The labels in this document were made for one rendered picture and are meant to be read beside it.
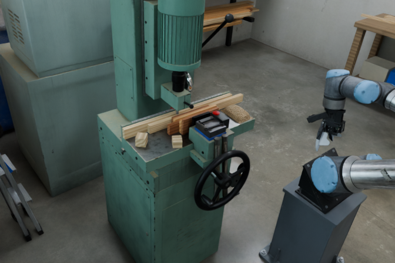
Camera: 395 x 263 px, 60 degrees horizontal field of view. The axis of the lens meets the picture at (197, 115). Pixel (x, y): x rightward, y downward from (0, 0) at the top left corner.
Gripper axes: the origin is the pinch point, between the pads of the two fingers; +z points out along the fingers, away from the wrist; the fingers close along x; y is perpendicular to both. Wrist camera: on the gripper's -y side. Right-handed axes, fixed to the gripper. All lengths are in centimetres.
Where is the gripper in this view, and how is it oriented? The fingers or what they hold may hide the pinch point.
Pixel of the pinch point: (322, 145)
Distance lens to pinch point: 173.1
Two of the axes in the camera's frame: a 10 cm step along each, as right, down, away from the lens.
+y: 6.9, 2.6, -6.7
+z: 0.2, 9.3, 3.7
